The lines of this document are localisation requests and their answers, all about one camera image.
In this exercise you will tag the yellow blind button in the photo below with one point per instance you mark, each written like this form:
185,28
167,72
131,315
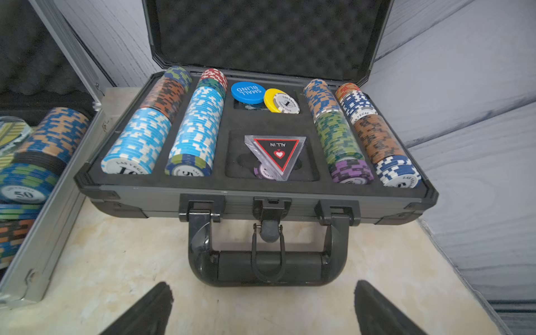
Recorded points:
278,101

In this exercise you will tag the large black poker case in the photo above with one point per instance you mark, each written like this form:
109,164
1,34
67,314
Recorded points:
280,44

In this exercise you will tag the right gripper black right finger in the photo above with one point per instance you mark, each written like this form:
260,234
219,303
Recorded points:
377,315

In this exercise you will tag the brown blue chip stack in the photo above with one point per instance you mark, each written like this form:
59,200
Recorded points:
391,163

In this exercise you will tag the light blue long chip stack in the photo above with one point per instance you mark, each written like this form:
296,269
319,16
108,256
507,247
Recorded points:
194,148

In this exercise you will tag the green purple chip stack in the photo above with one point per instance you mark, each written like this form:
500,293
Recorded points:
343,155

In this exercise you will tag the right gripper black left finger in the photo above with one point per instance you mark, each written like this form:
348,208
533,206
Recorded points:
149,315

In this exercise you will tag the small silver poker case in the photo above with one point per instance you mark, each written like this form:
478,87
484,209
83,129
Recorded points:
51,93

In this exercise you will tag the triangular all-in button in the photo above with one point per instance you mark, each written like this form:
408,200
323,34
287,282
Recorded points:
278,154

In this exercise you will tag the blue small blind button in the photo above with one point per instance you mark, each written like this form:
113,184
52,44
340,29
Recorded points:
249,93

